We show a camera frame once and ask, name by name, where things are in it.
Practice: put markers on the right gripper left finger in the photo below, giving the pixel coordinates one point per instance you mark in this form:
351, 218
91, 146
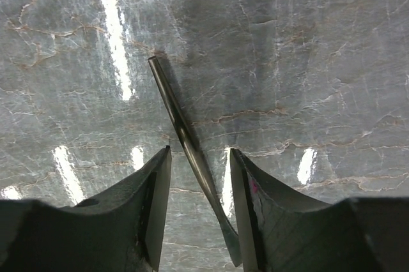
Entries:
122, 227

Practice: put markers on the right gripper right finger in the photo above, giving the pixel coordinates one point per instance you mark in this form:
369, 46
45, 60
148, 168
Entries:
281, 229

